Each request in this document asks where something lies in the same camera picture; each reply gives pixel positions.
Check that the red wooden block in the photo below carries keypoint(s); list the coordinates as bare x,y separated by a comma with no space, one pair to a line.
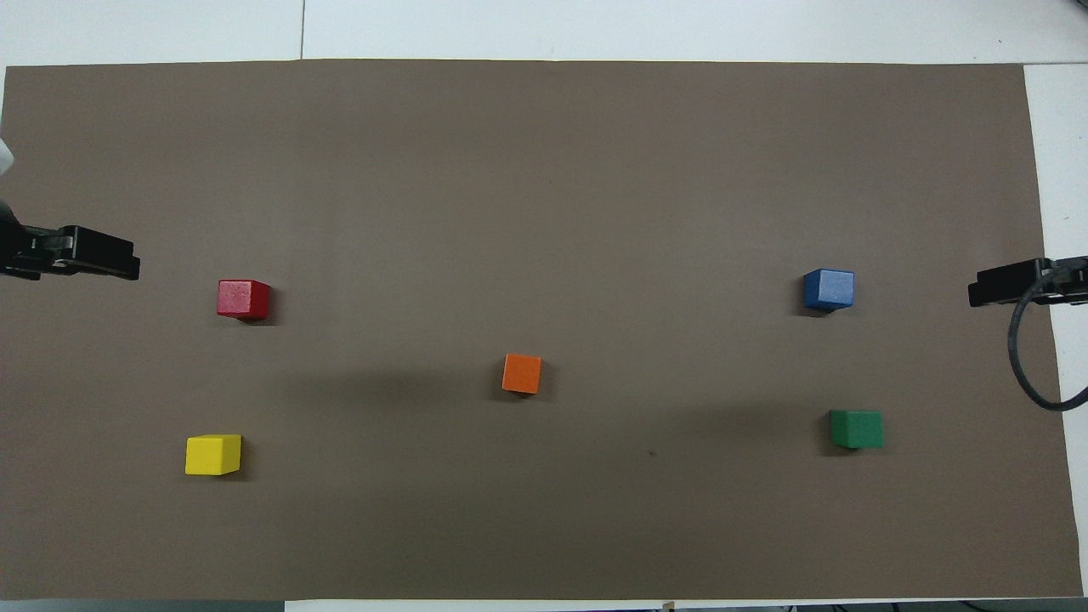
243,298

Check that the green wooden block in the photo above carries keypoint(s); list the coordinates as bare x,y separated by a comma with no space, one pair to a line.
856,427

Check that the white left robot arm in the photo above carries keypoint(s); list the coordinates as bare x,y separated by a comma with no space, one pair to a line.
4,157

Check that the brown table mat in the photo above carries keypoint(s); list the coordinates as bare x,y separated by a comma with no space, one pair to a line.
544,212

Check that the orange wooden block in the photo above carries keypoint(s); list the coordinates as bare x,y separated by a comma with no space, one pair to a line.
521,373

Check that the yellow wooden block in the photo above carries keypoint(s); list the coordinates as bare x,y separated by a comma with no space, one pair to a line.
212,454

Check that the blue wooden block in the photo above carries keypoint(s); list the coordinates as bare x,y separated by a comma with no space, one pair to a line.
829,288

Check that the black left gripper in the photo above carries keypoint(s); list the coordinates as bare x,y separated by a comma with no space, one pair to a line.
25,251

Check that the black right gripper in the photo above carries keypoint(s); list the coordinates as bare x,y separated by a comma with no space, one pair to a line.
1067,285

